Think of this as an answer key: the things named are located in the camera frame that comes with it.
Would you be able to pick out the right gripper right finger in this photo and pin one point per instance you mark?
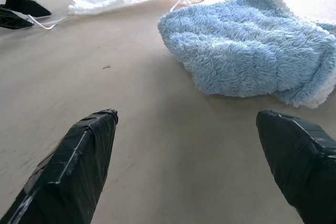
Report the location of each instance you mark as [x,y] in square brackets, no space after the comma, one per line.
[302,161]

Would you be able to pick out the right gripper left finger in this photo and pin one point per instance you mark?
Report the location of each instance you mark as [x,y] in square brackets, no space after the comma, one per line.
[71,171]

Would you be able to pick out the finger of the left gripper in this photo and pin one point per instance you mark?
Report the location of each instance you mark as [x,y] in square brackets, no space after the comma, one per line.
[29,7]
[13,19]

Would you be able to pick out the light blue fluffy towel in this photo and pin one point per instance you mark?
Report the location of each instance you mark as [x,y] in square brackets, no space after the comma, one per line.
[244,48]

